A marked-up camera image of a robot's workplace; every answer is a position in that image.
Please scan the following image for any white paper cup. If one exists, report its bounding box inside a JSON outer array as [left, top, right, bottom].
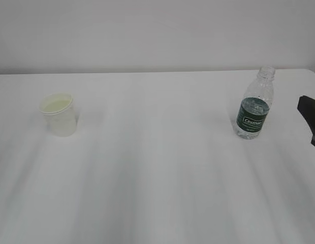
[[39, 93, 77, 137]]

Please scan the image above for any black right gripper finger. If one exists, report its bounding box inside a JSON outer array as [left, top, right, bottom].
[[297, 96, 315, 147]]

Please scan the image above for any clear green-label water bottle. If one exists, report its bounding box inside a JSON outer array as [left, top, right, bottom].
[[235, 66, 275, 139]]

